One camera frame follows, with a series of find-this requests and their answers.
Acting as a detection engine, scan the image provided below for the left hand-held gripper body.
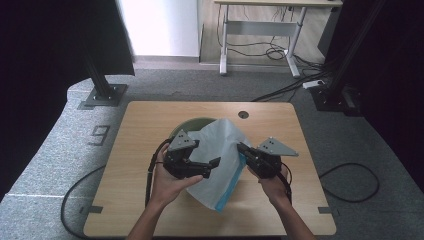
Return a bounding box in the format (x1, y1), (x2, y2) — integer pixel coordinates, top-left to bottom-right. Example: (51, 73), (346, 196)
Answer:
(162, 129), (201, 180)

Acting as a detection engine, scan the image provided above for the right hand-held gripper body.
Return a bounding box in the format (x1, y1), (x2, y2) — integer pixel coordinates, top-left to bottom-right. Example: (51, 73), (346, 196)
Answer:
(248, 136), (299, 179)

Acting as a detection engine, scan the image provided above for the green plastic bucket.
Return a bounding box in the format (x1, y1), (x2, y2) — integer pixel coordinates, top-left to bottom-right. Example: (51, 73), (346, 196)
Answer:
(168, 116), (218, 139)

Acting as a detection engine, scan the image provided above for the white bag with blue band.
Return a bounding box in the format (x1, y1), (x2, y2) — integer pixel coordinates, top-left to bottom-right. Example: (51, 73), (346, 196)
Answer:
(185, 118), (253, 213)

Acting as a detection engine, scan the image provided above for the person's right hand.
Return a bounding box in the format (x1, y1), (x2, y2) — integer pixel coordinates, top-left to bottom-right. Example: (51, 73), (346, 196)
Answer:
(248, 166), (291, 208)

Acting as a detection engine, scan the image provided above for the person's left hand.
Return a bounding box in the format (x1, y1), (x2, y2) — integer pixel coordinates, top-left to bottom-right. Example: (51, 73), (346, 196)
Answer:
(149, 143), (204, 209)

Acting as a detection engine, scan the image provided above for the white power strip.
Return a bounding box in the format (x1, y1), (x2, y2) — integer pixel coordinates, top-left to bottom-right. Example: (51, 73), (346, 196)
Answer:
(302, 79), (326, 90)

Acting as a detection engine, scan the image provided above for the metal stand with grey base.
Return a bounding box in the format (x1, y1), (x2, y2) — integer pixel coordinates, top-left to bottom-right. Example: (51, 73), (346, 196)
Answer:
(81, 49), (129, 108)

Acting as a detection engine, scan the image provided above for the white door panel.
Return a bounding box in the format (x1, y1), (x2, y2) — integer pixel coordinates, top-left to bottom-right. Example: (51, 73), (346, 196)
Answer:
(116, 0), (201, 58)

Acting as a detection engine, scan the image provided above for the metal stand with black base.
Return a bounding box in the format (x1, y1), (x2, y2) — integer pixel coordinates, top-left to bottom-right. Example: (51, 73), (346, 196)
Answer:
(309, 0), (388, 116)

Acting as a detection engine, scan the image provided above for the white desk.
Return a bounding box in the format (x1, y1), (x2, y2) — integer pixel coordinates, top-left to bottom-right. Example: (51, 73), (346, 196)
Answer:
(213, 0), (344, 78)

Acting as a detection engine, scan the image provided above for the dark curtain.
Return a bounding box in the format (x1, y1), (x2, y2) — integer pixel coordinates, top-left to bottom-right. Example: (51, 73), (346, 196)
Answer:
(324, 0), (424, 184)
(0, 0), (136, 201)

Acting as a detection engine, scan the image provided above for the bundle of black cables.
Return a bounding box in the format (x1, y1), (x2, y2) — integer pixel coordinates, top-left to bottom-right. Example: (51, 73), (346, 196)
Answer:
(216, 4), (333, 102)

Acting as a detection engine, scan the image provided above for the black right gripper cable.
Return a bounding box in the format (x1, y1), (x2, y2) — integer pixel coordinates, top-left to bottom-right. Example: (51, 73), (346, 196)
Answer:
(278, 161), (380, 205)

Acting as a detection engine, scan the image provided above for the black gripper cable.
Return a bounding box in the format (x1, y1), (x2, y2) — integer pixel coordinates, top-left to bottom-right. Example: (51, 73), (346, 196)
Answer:
(278, 161), (380, 205)
(60, 138), (173, 240)

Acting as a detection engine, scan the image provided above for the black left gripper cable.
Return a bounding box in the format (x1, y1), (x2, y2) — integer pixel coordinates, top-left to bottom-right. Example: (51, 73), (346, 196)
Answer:
(60, 138), (173, 240)

